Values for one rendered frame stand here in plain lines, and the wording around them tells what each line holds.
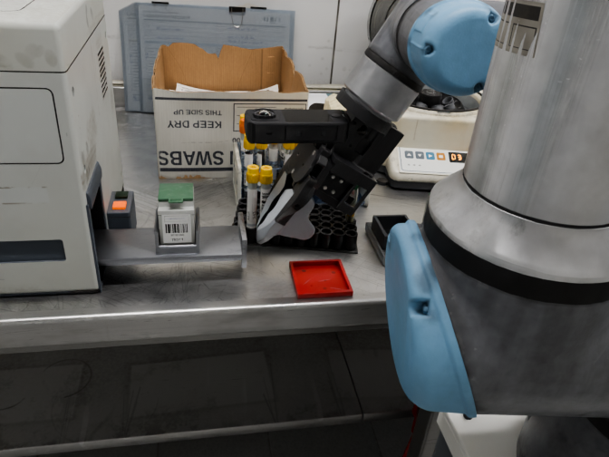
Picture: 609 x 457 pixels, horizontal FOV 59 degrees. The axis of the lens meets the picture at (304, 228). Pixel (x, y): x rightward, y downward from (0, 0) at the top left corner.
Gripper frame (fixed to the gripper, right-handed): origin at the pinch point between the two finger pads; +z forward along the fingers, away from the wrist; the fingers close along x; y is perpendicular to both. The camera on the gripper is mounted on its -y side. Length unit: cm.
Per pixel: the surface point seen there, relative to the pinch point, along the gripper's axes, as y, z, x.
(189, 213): -9.2, 0.5, -2.3
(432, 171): 27.5, -14.3, 19.1
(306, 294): 6.5, 1.2, -7.5
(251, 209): -0.6, -0.2, 4.9
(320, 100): 13.6, -10.1, 44.8
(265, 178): -1.5, -5.1, 4.4
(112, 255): -14.3, 9.4, -2.6
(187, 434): 24, 63, 23
